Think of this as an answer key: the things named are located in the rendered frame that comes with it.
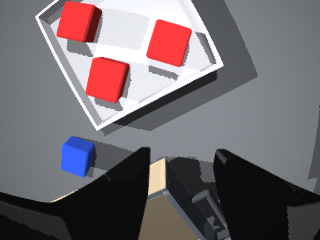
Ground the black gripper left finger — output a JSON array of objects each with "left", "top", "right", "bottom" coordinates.
[{"left": 0, "top": 147, "right": 150, "bottom": 240}]

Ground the red block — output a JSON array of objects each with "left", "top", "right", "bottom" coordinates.
[
  {"left": 56, "top": 1, "right": 102, "bottom": 43},
  {"left": 146, "top": 19, "right": 192, "bottom": 67},
  {"left": 85, "top": 57, "right": 130, "bottom": 103}
]

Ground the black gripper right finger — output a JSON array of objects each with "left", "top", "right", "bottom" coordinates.
[{"left": 213, "top": 149, "right": 320, "bottom": 240}]

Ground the blue block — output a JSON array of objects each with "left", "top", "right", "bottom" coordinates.
[{"left": 61, "top": 136, "right": 95, "bottom": 177}]

